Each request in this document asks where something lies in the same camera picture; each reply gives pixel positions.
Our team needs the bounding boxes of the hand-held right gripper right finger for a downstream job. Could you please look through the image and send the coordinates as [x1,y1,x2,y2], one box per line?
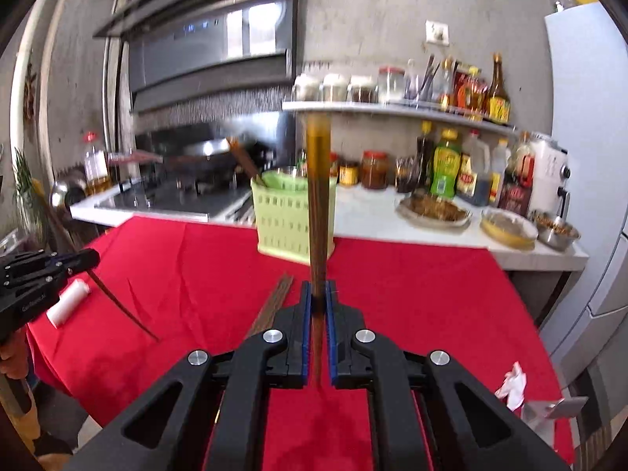
[326,279,572,471]

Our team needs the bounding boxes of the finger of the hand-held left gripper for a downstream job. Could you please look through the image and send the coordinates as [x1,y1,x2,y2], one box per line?
[0,270,74,305]
[0,249,101,280]

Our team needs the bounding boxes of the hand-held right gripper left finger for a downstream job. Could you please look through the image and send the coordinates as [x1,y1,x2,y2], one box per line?
[64,279,315,471]

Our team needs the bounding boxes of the green plastic utensil holder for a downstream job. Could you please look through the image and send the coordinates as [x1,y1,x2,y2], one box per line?
[250,169,339,258]

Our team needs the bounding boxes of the clear cup with utensils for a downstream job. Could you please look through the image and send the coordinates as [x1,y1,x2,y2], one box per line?
[406,54,440,105]

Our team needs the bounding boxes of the person's left hand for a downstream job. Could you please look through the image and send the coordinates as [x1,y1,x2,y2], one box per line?
[0,341,30,378]

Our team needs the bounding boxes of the white paper roll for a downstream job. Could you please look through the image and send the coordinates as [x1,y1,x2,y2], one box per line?
[46,279,90,329]

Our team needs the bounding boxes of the green plant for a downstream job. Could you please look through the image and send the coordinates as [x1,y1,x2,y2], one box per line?
[12,147,45,236]

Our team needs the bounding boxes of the red tablecloth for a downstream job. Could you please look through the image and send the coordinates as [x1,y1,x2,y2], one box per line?
[27,216,575,471]

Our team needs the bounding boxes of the cooking oil bottle red cap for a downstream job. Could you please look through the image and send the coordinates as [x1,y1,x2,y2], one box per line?
[82,131,111,196]

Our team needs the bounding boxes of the gas stove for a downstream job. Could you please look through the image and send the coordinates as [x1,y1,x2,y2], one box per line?
[93,184,253,223]

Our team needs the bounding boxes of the plate of cooked food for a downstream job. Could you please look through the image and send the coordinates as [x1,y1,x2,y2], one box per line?
[395,191,473,229]

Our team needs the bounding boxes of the chili sauce jar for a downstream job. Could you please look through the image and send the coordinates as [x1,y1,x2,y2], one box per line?
[361,151,390,190]

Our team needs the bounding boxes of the crumpled white tissue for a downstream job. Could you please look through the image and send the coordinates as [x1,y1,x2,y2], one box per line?
[495,360,528,412]

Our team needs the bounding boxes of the soy sauce bottle yellow cap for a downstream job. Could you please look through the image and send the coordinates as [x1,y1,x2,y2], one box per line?
[416,121,436,190]

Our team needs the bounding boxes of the green bottle yellow cap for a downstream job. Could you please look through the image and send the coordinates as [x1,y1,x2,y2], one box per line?
[430,128,463,199]

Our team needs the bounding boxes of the yellow bowl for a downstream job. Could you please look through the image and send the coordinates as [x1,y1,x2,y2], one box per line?
[480,206,539,248]

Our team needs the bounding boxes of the large dark jug red label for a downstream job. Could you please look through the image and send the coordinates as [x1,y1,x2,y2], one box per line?
[458,130,491,204]

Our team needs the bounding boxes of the white vinegar bottle yellow cap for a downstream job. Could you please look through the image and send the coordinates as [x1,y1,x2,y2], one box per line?
[489,138,511,207]

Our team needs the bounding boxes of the metal phone stand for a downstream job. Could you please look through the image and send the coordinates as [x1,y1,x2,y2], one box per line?
[521,395,590,433]

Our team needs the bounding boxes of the white spice jar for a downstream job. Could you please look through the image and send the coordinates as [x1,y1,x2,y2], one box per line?
[293,73,321,103]

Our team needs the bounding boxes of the clear spice jar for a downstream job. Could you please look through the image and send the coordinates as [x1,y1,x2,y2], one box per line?
[321,73,348,103]

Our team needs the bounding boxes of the dark spice jar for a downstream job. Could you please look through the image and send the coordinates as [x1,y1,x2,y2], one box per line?
[348,76,378,104]

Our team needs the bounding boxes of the steel bowl with food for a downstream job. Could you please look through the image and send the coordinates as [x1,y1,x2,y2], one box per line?
[530,210,581,251]

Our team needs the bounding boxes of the black range hood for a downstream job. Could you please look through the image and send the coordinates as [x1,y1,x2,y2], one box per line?
[93,0,300,113]

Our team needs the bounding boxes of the glass jar red lid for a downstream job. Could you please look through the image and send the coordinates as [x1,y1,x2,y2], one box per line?
[378,66,405,104]

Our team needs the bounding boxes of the white air fryer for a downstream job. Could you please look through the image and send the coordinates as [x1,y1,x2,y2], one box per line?
[527,132,571,219]

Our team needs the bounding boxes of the small clear bottle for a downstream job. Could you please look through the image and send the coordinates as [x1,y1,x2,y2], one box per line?
[438,57,455,109]

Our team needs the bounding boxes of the red seasoning packet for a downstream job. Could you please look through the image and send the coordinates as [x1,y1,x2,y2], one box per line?
[452,61,472,109]

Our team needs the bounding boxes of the small yellow oil bottle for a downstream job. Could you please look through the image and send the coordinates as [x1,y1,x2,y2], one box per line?
[464,66,489,119]

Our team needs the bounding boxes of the dark sauce bottle yellow label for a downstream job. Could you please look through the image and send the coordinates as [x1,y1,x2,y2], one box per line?
[486,53,511,124]

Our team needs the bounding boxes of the white refrigerator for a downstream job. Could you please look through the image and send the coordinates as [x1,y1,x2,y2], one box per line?
[540,0,628,378]

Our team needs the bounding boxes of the white wall shelf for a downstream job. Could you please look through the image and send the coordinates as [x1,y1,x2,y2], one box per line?
[282,100,521,135]

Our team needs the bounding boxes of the dark jug red handle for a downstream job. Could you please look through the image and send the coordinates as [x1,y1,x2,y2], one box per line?
[500,131,535,217]

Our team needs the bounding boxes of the white wall outlet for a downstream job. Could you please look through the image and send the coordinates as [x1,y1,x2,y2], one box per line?
[425,20,451,45]

